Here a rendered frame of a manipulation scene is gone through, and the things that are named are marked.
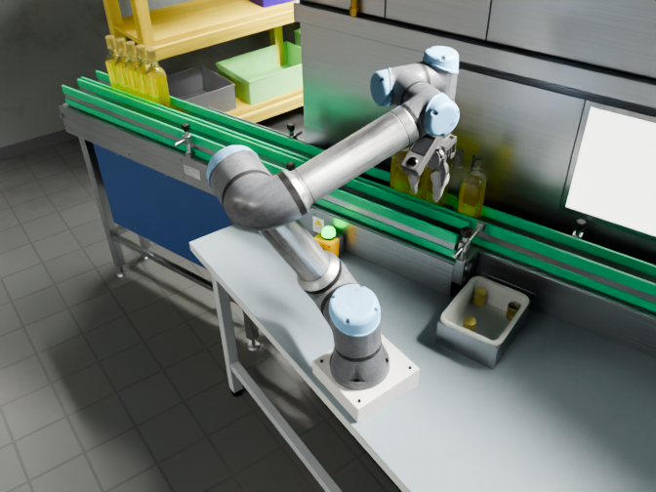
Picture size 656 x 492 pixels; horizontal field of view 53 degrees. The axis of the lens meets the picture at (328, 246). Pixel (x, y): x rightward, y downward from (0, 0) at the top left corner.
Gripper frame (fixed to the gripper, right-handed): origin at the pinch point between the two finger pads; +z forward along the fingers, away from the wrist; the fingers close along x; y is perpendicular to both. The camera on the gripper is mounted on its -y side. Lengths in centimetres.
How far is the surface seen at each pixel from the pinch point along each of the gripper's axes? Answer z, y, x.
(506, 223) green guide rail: 24.0, 33.3, -10.5
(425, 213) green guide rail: 23.6, 23.8, 10.8
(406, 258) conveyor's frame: 34.7, 14.6, 11.0
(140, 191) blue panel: 59, 17, 136
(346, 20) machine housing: -20, 43, 52
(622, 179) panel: 5, 42, -36
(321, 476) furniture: 98, -27, 14
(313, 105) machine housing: 13, 45, 67
